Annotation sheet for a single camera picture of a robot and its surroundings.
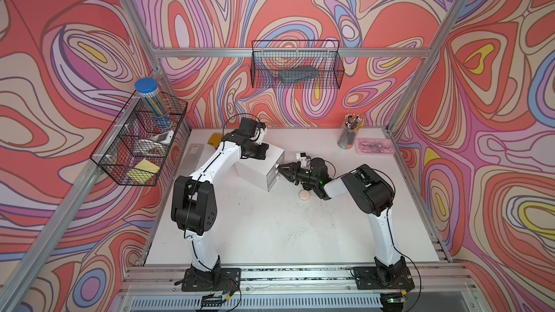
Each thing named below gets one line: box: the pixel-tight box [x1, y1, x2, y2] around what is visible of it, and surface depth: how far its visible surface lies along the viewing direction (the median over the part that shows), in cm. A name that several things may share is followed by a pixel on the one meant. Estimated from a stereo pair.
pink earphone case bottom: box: [298, 189, 312, 201], surface depth 95 cm
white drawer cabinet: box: [235, 144, 285, 193], surface depth 91 cm
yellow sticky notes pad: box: [126, 158, 161, 185], surface depth 73 cm
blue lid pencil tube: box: [134, 77, 172, 130], surface depth 76 cm
